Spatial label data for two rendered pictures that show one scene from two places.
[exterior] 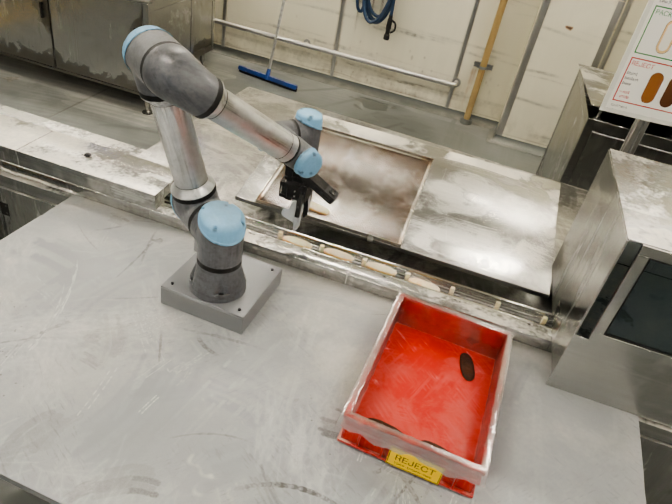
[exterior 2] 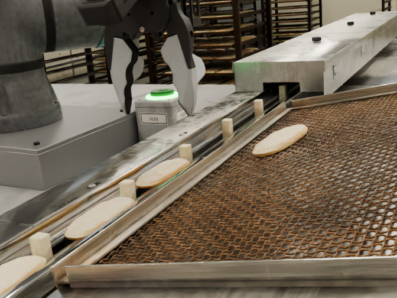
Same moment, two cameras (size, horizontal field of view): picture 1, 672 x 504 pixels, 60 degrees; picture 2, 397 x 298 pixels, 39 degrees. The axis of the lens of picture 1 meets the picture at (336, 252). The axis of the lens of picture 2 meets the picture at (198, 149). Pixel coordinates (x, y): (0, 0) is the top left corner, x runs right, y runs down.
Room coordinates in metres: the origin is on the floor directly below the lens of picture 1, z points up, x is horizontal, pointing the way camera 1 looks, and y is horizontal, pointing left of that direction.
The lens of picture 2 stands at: (1.72, -0.48, 1.06)
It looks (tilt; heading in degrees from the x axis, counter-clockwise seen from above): 16 degrees down; 106
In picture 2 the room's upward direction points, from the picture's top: 5 degrees counter-clockwise
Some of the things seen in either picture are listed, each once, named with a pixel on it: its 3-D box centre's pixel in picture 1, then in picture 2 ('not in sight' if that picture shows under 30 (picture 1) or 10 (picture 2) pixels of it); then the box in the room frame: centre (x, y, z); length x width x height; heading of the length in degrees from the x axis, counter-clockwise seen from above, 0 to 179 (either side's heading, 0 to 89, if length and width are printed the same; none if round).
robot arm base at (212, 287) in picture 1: (218, 270); (9, 91); (1.19, 0.29, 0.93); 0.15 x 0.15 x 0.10
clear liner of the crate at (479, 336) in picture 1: (432, 381); not in sight; (1.00, -0.29, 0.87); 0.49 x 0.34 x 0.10; 166
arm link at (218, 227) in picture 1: (220, 232); (2, 16); (1.20, 0.30, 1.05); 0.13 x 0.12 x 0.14; 41
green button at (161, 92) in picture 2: not in sight; (162, 95); (1.41, 0.38, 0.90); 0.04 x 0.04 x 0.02
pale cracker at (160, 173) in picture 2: (297, 241); (163, 169); (1.50, 0.13, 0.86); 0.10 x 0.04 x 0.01; 77
